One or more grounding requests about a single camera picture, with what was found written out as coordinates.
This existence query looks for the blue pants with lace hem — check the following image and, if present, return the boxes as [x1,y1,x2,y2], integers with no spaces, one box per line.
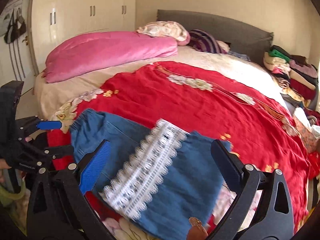
[70,109,223,239]

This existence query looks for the person's left hand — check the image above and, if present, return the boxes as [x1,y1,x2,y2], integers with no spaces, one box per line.
[0,159,10,183]

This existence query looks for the cream bed sheet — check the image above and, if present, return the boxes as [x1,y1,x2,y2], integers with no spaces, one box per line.
[34,45,291,120]

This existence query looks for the green sleeve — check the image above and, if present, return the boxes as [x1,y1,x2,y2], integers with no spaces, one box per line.
[0,174,28,230]

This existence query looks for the brown leather tag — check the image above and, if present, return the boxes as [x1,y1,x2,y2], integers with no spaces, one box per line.
[186,217,208,240]

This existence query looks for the red plastic bag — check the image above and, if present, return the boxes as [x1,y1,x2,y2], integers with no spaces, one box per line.
[308,151,320,179]

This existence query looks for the floral fabric laundry basket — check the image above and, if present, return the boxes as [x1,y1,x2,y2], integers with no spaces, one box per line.
[292,107,319,153]

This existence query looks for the pink folded quilt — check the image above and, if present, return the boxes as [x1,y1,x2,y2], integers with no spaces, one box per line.
[43,31,177,83]

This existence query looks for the bags hanging on door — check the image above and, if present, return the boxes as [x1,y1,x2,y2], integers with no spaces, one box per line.
[4,8,27,44]

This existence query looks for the stack of folded clothes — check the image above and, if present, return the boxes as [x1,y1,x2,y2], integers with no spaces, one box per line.
[263,45,319,110]

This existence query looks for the red floral bedspread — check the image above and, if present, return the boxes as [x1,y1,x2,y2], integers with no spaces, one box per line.
[48,61,310,230]

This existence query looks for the grey upholstered headboard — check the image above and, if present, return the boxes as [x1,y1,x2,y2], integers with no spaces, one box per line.
[157,9,273,66]

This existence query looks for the floral pink pillow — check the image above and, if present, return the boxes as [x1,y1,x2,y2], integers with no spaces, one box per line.
[136,21,190,46]

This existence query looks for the purple striped pillow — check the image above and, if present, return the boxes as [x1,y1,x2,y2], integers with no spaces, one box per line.
[188,29,228,54]

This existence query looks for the cream wardrobe with handles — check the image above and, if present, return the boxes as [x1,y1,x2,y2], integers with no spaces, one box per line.
[31,0,136,72]

